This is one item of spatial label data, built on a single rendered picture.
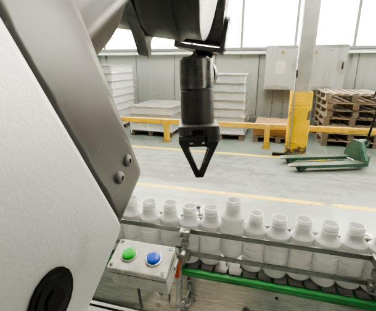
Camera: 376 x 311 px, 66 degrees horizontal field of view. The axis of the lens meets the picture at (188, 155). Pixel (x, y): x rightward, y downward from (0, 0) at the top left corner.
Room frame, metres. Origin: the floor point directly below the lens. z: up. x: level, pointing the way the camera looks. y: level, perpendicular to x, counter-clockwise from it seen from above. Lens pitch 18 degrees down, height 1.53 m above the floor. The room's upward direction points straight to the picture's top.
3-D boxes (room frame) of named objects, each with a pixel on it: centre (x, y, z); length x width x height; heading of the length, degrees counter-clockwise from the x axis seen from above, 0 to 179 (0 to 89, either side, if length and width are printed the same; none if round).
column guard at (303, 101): (4.95, -1.92, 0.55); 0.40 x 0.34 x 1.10; 75
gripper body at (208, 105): (0.49, -0.02, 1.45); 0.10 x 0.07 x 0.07; 0
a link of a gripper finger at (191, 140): (0.50, -0.02, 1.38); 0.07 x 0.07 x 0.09; 0
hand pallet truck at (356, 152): (4.31, -2.20, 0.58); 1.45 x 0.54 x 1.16; 95
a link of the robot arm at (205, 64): (0.50, -0.02, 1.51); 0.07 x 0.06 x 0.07; 170
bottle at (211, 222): (0.69, -0.06, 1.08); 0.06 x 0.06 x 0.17
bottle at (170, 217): (0.72, 0.05, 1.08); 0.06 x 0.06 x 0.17
